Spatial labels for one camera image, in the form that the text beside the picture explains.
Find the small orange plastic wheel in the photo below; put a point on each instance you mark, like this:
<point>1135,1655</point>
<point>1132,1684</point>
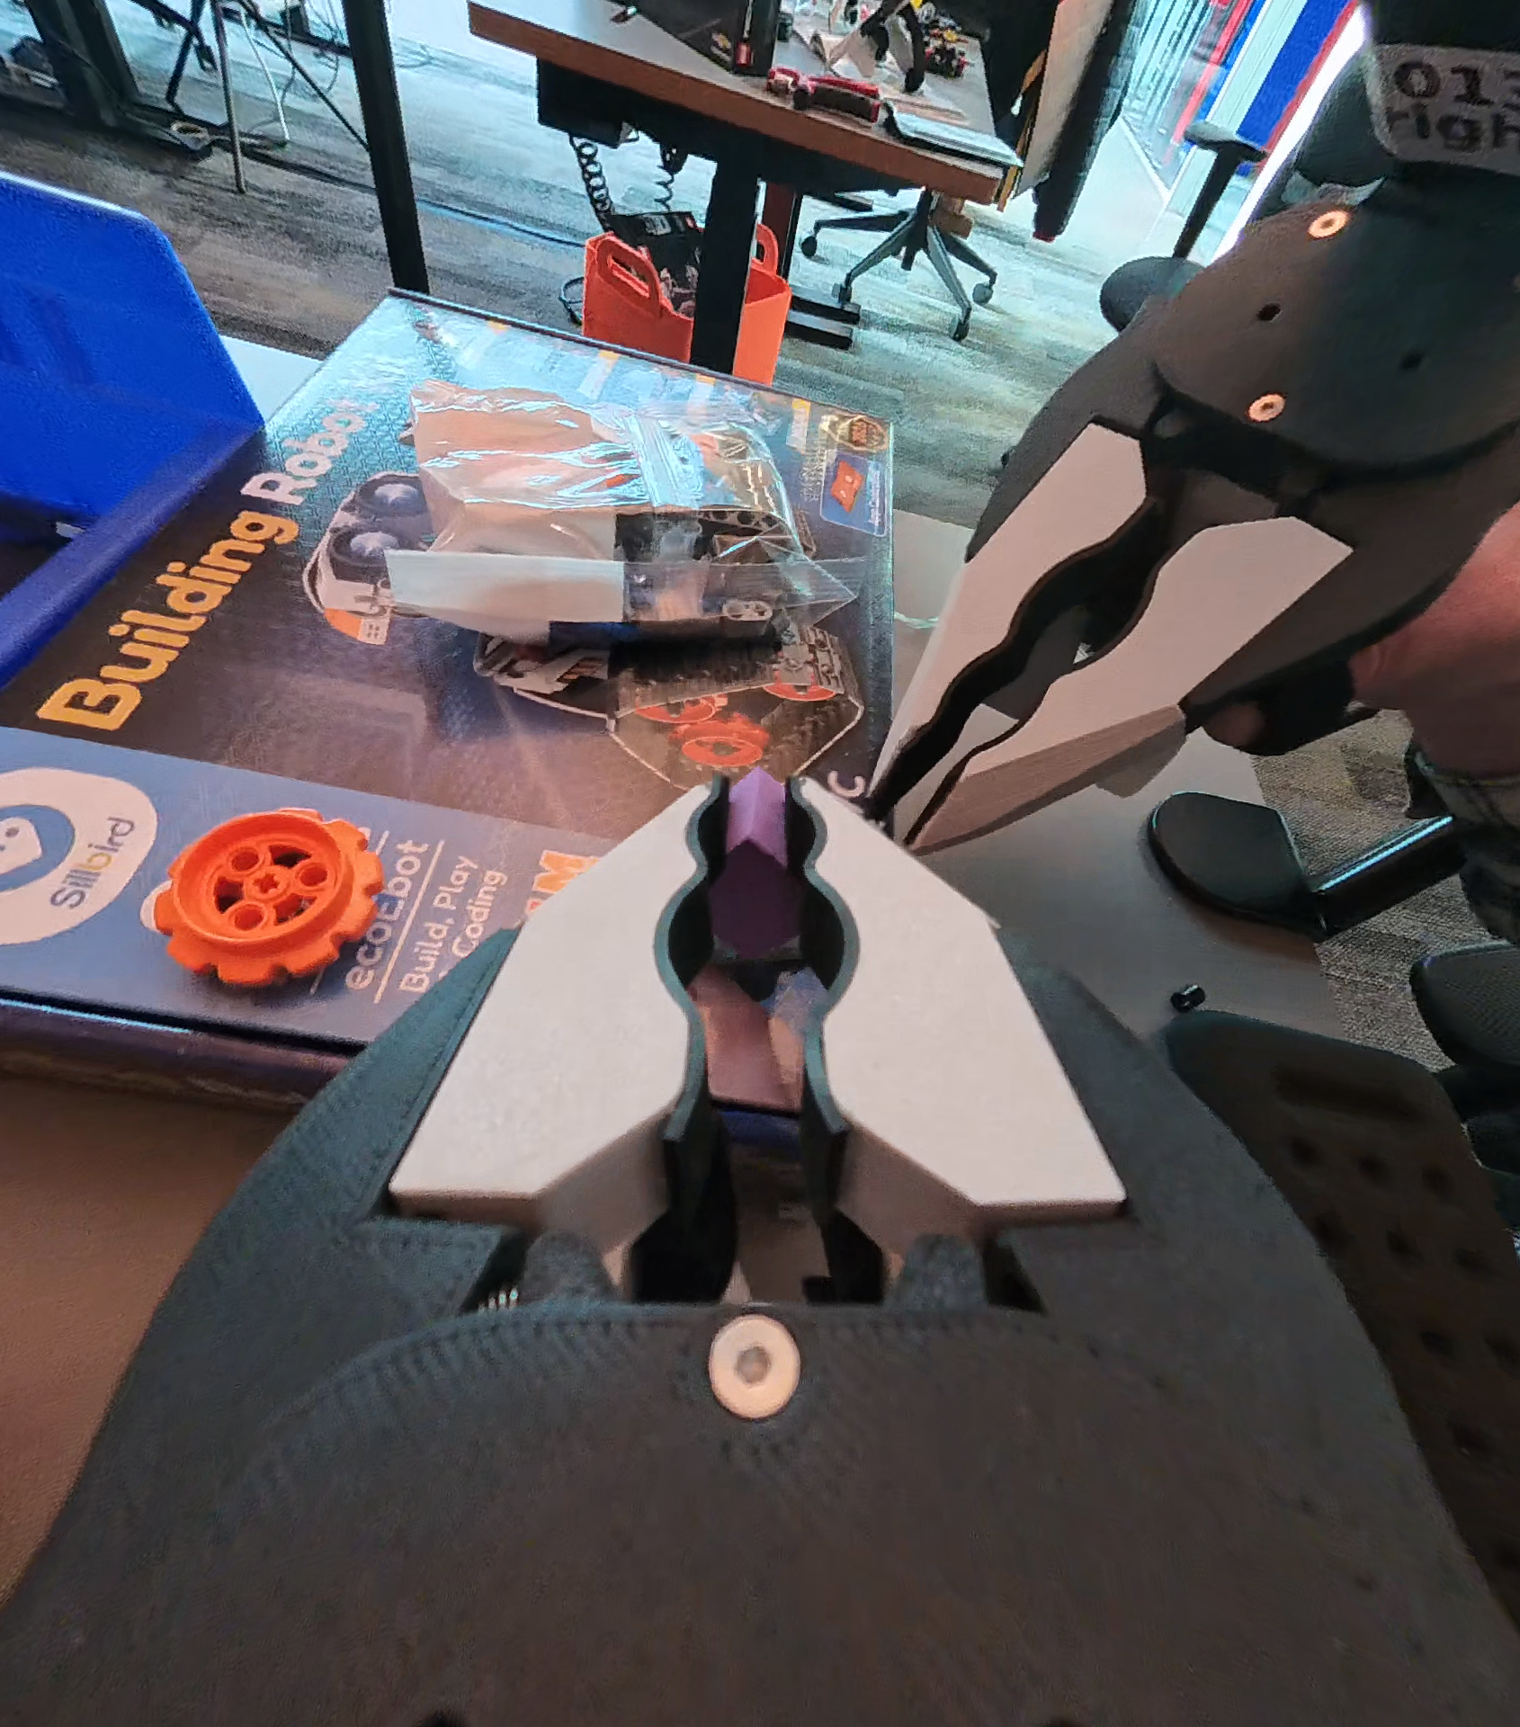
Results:
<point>261,898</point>

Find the black metal table leg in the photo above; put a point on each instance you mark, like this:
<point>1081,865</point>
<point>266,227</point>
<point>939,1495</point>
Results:
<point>385,135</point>

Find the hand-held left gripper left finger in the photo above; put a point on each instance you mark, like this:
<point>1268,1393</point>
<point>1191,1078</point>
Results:
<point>543,1080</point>

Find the orange tote bag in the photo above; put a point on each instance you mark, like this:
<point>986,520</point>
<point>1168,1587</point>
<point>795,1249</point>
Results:
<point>651,304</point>

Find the blue plastic storage bin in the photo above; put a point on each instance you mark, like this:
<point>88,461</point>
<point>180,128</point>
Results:
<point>31,351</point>

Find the dark table with wooden edge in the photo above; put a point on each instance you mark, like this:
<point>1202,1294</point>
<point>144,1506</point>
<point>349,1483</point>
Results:
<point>732,108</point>

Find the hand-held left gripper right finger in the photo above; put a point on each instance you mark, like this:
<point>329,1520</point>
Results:
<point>963,1080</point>

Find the grey-base office chair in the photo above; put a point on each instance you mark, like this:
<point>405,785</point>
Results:
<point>909,256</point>

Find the clear bag with white flap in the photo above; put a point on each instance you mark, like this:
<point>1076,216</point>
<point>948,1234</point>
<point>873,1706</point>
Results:
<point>570,525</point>

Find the small clear plastic scrap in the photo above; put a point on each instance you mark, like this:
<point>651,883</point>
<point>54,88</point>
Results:
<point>918,617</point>

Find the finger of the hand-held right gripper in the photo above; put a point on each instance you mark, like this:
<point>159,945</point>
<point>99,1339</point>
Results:
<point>1218,606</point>
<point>1044,525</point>

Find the purple wooden cube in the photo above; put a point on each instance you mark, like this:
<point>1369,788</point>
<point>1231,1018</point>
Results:
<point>754,864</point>

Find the dark blue cardboard kit box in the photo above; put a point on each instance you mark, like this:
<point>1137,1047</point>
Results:
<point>166,675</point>

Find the person's right hand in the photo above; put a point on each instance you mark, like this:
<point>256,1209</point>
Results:
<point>1515,633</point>

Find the dark hanging jacket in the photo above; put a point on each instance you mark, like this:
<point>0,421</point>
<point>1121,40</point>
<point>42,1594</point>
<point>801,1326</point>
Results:
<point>1071,108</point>

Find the dark grey perforated panel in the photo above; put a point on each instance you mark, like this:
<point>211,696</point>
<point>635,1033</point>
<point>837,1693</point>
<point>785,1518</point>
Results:
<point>1421,1281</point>

